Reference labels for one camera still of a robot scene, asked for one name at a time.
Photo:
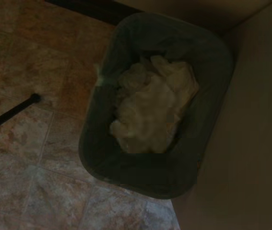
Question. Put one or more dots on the white tissue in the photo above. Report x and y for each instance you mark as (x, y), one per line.
(147, 124)

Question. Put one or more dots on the dark green trash bin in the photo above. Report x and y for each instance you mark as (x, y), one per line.
(95, 143)

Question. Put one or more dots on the crumpled white paper waste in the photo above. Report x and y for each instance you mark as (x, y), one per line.
(174, 74)

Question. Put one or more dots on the black baseboard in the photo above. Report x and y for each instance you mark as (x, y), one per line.
(90, 9)

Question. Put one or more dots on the grey vanity cabinet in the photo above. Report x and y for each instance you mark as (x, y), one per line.
(258, 119)

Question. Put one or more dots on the black stand leg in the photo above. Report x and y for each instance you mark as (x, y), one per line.
(8, 115)

